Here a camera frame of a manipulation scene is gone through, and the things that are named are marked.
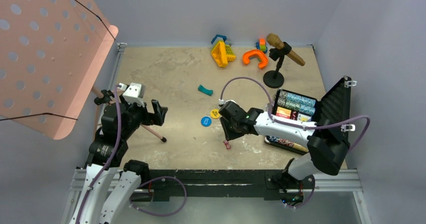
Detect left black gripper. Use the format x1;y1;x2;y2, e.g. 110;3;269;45
119;93;166;139

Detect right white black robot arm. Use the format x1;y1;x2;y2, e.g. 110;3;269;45
219;101;350;188

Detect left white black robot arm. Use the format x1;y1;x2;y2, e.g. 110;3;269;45
70;84;168;223

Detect red Texas Hold'em card box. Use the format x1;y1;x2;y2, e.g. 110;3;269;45
275;107;292;119

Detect black poker set case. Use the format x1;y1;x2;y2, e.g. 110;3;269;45
264;76;357;156

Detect yellow round dealer button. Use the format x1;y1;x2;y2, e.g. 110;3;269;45
210;108;221;119

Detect blue round dealer button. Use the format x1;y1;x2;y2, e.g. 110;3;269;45
200;117;212;127

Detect blue white poker chip stack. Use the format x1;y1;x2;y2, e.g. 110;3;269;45
266;136;280;143

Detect teal curved block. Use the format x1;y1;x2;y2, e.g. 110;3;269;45
197;84;214;96

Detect red white poker chip stack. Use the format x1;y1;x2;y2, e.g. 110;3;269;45
278;139;295;148

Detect grey poker chip stack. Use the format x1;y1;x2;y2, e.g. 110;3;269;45
277;90;288;107

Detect gold poker chip stack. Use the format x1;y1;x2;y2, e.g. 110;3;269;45
293;144;309;153

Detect green poker chip stack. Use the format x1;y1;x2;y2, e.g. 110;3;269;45
284;100;301;111

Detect blue ace card box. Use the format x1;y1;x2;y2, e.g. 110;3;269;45
297;113;312;122

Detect orange horseshoe toy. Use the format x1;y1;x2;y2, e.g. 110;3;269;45
242;49;268;69

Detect yellow toy basket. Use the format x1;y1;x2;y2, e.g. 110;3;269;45
210;40;236;68

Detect light blue poker chip stack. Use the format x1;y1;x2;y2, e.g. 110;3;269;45
286;93;316;116

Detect colourful toy car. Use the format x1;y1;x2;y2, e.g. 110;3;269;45
255;38;268;54

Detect blue toy house piece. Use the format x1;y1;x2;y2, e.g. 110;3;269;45
210;34;227;46

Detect gold toy microphone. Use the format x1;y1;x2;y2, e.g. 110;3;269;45
266;33;305;66

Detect pink perforated music stand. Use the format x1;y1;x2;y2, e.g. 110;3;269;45
1;0;119;140

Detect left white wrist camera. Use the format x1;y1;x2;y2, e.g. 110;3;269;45
118;82;146;107

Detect chrome case handle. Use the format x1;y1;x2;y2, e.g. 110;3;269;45
264;103;274;115

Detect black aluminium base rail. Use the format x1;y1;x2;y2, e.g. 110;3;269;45
68;167;363;203

